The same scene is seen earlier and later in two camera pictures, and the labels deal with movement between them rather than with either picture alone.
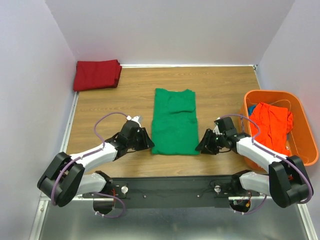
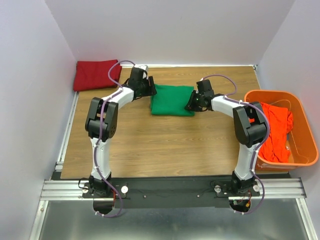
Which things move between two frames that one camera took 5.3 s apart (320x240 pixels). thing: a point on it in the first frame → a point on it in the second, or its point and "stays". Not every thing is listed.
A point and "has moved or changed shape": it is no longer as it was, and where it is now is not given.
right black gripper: (205, 143) → (190, 105)
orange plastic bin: (302, 140) stays
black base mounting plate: (199, 191) stays
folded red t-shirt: (97, 74) stays
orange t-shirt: (275, 123) stays
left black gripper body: (140, 141) → (146, 90)
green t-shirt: (174, 128) has moved or changed shape
